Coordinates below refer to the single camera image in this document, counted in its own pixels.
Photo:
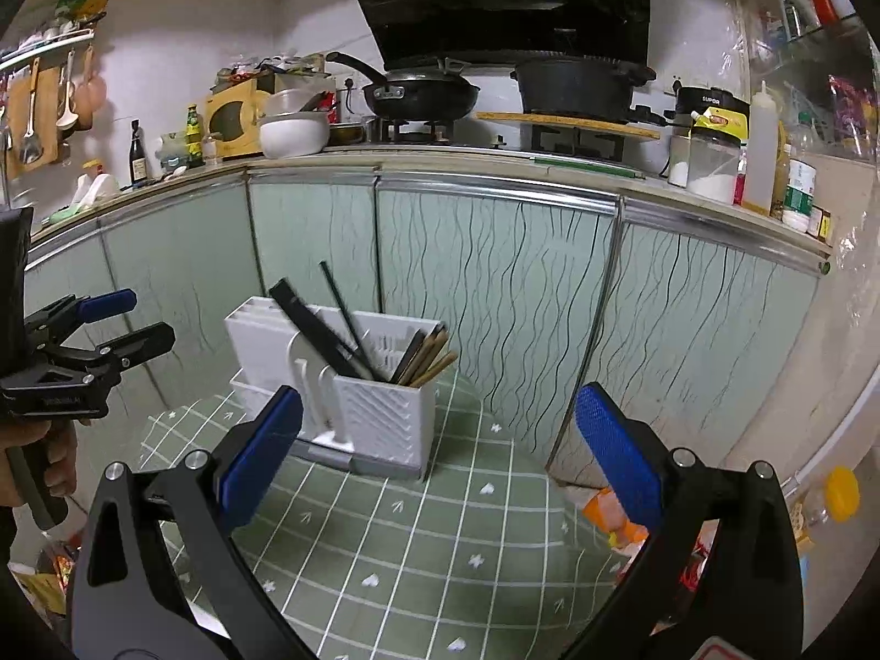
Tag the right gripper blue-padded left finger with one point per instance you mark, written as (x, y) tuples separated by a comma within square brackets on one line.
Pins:
[(210, 495)]

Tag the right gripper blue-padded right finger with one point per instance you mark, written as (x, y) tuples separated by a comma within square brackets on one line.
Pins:
[(672, 493)]

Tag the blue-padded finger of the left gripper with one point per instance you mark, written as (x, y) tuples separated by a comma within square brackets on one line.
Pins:
[(62, 318), (135, 348)]

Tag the black chopstick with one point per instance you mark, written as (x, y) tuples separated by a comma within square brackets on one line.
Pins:
[(313, 333), (348, 320), (412, 349), (309, 343)]

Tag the wooden chopstick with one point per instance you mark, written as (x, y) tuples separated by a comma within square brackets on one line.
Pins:
[(433, 347), (438, 329), (435, 369)]

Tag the yellow capped plastic bottle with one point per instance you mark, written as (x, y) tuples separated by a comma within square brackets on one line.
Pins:
[(836, 499)]

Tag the hanging metal ladle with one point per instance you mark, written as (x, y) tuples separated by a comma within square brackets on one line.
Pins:
[(31, 147)]

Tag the dark soy sauce bottle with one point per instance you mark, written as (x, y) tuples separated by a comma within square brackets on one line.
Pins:
[(137, 157)]

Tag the green checkered tablecloth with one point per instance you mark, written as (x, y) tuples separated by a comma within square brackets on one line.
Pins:
[(485, 558)]

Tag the white plastic utensil holder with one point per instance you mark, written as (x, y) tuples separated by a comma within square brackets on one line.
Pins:
[(369, 428)]

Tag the green glass bottle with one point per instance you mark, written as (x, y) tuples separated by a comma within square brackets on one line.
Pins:
[(194, 137)]

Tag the white ceramic bowl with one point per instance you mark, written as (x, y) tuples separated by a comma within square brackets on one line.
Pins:
[(293, 124)]

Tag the white squeeze bottle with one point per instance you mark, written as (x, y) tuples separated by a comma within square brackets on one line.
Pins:
[(761, 153)]

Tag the green label white jar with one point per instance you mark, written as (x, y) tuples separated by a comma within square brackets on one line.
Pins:
[(798, 197)]

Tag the clear lidded canister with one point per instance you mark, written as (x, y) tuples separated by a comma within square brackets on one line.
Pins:
[(712, 167)]

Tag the wooden cutting board on stove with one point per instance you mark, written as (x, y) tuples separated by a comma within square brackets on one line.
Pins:
[(591, 125)]

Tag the black wok pan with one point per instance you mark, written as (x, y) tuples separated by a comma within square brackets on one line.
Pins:
[(425, 94)]

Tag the black cast iron pot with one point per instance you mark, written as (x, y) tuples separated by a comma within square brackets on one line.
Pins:
[(591, 88)]

